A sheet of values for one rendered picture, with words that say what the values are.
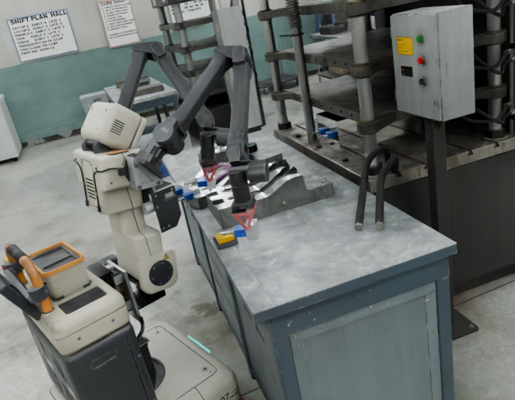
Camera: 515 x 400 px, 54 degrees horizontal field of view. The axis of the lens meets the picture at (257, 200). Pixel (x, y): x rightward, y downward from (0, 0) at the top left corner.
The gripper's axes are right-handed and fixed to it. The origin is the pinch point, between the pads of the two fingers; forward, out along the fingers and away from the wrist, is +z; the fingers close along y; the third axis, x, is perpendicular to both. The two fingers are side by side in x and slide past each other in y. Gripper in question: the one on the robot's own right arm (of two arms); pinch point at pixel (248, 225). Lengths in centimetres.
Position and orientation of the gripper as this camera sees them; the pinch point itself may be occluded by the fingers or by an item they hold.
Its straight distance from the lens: 169.4
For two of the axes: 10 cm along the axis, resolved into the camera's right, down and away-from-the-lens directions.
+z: 1.9, 9.1, 3.6
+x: -9.7, 1.2, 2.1
